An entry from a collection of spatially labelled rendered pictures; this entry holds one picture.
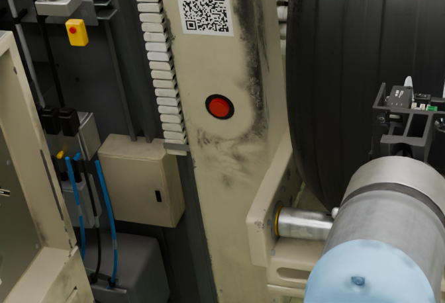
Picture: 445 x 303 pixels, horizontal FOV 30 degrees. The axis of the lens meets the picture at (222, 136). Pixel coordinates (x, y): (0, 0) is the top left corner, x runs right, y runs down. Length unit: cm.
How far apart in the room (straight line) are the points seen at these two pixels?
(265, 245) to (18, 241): 35
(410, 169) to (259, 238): 56
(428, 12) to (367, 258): 38
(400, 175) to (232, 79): 56
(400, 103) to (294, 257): 53
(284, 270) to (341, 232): 68
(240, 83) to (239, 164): 15
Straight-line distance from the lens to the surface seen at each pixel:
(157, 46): 122
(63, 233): 126
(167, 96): 127
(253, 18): 114
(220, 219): 137
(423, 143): 70
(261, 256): 123
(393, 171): 67
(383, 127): 76
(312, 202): 143
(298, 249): 126
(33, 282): 125
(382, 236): 60
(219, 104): 122
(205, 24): 115
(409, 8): 90
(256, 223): 119
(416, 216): 63
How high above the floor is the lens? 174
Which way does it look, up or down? 36 degrees down
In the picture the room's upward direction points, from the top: 9 degrees counter-clockwise
